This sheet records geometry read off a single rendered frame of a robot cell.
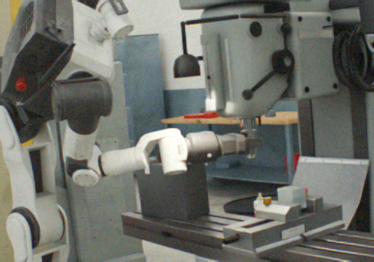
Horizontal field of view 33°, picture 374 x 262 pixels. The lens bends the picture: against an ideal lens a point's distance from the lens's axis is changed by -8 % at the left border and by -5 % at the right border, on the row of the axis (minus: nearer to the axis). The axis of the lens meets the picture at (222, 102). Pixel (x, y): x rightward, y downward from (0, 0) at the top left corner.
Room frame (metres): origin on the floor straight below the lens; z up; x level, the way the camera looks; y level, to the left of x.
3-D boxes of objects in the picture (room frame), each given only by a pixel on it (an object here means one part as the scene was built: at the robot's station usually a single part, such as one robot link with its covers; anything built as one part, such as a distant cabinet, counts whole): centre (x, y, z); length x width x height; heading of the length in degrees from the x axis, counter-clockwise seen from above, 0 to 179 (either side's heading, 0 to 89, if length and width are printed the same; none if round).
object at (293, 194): (1.79, -0.17, 1.08); 0.06 x 0.05 x 0.06; 37
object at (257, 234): (1.77, -0.14, 1.02); 0.35 x 0.15 x 0.11; 127
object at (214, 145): (1.88, 0.02, 1.23); 0.13 x 0.12 x 0.10; 18
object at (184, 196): (2.24, 0.20, 1.07); 0.22 x 0.12 x 0.20; 51
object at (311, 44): (2.04, -0.22, 1.47); 0.24 x 0.19 x 0.26; 40
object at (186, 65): (1.76, 0.08, 1.47); 0.07 x 0.07 x 0.06
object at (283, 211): (1.76, -0.12, 1.06); 0.12 x 0.06 x 0.04; 37
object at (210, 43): (1.84, 0.02, 1.45); 0.04 x 0.04 x 0.21; 40
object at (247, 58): (1.91, -0.07, 1.47); 0.21 x 0.19 x 0.32; 40
